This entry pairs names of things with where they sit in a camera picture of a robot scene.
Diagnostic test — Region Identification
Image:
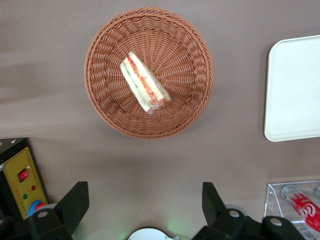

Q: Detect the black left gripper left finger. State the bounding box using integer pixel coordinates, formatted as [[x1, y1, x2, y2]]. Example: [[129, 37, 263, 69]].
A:
[[55, 181, 90, 236]]

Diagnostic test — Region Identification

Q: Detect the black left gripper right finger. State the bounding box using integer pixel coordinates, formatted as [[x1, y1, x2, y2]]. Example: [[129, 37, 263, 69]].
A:
[[201, 181, 227, 227]]

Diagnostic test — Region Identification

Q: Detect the triangular sandwich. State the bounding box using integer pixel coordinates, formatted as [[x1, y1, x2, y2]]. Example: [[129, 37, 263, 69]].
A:
[[119, 51, 173, 115]]

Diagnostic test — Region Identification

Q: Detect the cream plastic tray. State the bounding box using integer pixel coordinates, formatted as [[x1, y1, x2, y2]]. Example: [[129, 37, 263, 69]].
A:
[[263, 34, 320, 143]]

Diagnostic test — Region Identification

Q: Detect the brown round wicker basket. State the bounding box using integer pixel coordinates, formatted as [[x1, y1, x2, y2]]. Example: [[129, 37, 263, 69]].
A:
[[83, 6, 215, 140]]

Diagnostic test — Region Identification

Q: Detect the black food warmer yellow panel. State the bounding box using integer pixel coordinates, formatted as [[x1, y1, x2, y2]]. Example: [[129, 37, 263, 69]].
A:
[[0, 137, 49, 226]]

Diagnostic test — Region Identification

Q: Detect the clear acrylic bottle rack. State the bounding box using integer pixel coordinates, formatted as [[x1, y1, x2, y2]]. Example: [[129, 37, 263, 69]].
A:
[[263, 179, 320, 240]]

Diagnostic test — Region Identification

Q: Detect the red cola bottle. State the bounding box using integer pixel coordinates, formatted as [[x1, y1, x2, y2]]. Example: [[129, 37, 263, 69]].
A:
[[281, 186, 320, 235]]

